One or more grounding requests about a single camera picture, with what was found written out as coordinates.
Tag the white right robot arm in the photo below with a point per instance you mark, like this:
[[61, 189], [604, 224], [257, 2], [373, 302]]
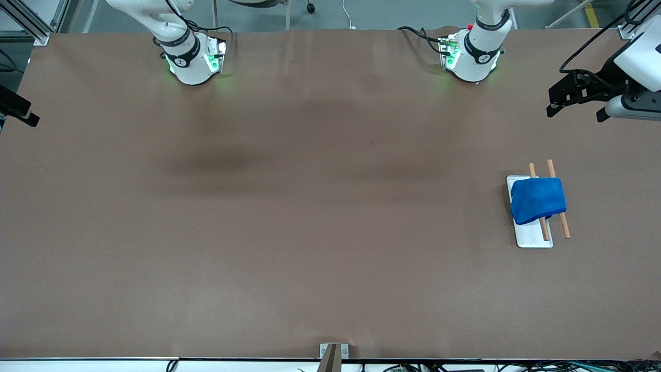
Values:
[[188, 67]]

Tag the brown camera mount post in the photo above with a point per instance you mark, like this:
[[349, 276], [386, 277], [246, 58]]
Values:
[[330, 359]]

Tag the aluminium frame profile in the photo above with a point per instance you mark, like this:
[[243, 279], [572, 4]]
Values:
[[31, 26], [627, 31]]

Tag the blue microfibre towel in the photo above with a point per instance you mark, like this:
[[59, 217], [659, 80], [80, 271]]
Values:
[[538, 200]]

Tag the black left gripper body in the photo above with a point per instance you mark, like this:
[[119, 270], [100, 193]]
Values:
[[605, 75]]

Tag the metal table edge bracket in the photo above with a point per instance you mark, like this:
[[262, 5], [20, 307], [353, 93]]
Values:
[[343, 351]]

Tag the white rack base plate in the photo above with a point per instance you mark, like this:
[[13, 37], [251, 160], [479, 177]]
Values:
[[532, 237]]

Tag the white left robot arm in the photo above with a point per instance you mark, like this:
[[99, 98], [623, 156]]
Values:
[[475, 62]]

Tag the brown table cover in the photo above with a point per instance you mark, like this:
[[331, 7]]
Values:
[[258, 258]]

